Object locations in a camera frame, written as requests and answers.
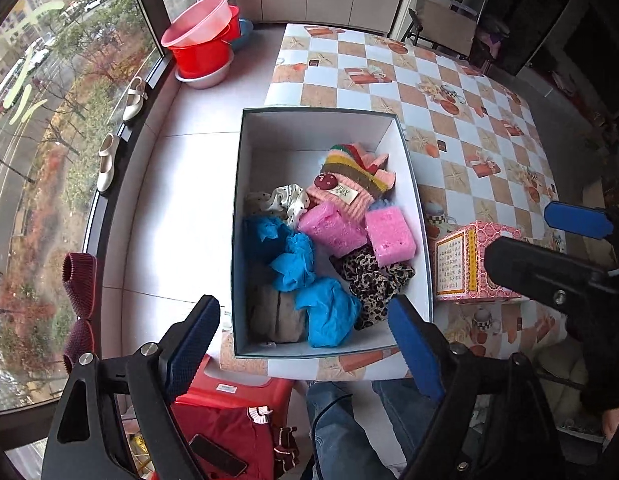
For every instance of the red garment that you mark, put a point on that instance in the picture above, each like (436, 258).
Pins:
(224, 430)

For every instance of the white shoe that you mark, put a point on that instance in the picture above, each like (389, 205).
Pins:
(133, 102)
(106, 170)

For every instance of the red patterned carton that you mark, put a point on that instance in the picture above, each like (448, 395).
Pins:
(454, 265)

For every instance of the red knit slipper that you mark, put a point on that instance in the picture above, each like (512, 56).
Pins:
(79, 285)
(79, 342)

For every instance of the beige fuzzy socks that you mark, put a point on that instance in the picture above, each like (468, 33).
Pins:
(279, 317)

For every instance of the checkered printed tablecloth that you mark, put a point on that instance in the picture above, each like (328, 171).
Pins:
(439, 85)

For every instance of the leopard print scrunchie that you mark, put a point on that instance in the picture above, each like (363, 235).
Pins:
(369, 280)

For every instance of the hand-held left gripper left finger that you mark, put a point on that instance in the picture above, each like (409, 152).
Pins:
(189, 350)

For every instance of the cream polka dot scrunchie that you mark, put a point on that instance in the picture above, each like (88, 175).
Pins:
(284, 197)

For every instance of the pink striped knit hat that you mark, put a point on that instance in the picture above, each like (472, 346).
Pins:
(349, 180)

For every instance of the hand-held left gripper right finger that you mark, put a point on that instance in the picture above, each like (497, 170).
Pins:
(414, 350)

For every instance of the beige seat cushion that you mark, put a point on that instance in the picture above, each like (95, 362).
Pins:
(559, 365)

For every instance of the folding chair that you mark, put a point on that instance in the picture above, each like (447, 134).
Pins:
(442, 20)

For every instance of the dark display cabinet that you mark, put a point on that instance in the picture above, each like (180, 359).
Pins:
(579, 10)

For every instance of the blue cloth scrunchie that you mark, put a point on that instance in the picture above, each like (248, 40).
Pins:
(289, 265)

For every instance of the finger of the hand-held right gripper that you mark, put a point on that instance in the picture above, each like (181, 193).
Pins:
(529, 270)
(577, 219)

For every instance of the pink sponge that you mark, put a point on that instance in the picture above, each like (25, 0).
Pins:
(389, 237)
(329, 227)

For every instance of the red plastic bucket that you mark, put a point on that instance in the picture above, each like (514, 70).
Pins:
(199, 60)

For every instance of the pink plastic basin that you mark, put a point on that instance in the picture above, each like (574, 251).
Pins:
(194, 22)

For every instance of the person's blue jeans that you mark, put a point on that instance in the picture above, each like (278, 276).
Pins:
(339, 425)

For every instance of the pink stool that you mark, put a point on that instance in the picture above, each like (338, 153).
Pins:
(489, 40)

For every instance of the small blue basin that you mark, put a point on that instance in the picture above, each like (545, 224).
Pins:
(245, 32)

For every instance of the white basin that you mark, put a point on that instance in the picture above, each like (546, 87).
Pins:
(209, 80)

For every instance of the blue mesh cloth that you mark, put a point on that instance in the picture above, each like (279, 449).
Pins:
(329, 312)

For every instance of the white cardboard box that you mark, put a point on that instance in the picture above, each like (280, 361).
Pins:
(269, 135)

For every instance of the black smartphone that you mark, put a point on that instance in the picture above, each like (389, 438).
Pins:
(217, 455)

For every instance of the large glass window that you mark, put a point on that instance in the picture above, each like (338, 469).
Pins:
(49, 135)

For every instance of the person's right hand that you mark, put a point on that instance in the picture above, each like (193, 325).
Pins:
(614, 422)

